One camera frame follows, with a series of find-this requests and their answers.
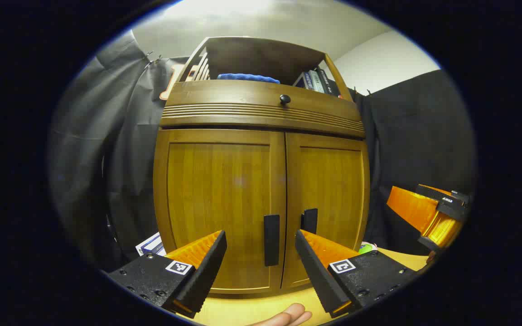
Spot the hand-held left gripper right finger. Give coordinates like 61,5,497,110
295,229,420,318

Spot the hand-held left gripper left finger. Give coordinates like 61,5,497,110
107,230,227,319

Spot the black door handle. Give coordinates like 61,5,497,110
263,214,280,267
301,208,319,235

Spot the wooden shoe cabinet door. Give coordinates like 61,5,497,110
153,129,286,295
281,132,371,290

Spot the wooden double-door shoe cabinet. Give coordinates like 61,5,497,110
153,36,371,295

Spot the white book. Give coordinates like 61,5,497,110
135,232,162,257

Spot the pale spine book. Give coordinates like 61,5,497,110
294,70,326,94

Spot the wooden ribbed drawer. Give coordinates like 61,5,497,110
160,80,366,139

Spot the blue cloth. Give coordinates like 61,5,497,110
217,73,281,85

